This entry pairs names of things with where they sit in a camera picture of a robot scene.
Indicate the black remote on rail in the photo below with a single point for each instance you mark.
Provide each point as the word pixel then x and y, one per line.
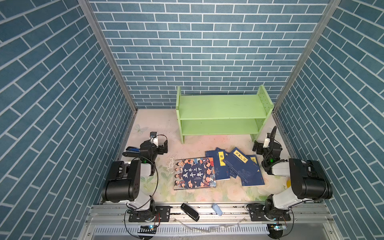
pixel 192 213

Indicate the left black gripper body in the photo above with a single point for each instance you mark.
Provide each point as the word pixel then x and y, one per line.
pixel 162 145

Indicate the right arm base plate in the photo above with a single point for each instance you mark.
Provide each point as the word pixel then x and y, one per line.
pixel 260 213

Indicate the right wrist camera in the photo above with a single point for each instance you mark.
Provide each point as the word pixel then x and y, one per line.
pixel 266 143

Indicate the small middle blue book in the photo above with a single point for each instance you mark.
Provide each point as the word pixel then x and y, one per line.
pixel 232 173

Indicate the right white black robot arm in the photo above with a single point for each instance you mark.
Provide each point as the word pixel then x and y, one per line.
pixel 308 180

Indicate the black blue stapler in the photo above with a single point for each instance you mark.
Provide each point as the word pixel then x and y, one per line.
pixel 131 152

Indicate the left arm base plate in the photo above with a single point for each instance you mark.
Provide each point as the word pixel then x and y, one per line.
pixel 162 213

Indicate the blue book yellow label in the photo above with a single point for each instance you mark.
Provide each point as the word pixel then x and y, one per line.
pixel 241 164
pixel 221 170

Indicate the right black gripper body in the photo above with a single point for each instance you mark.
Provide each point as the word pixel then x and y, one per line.
pixel 270 143

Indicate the right blue book under pile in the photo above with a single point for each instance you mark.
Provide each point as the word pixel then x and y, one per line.
pixel 257 179

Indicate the green wooden shelf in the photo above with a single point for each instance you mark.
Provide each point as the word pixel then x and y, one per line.
pixel 203 115

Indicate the light blue eraser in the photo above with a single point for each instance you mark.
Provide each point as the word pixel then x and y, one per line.
pixel 217 209

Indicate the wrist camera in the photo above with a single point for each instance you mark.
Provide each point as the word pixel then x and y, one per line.
pixel 266 143
pixel 153 137

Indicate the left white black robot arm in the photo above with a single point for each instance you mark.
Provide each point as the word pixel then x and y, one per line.
pixel 122 184

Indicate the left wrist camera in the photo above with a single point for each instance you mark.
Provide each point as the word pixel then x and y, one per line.
pixel 153 137

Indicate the illustrated cartoon cover book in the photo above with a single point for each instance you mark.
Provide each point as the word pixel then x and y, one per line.
pixel 194 173

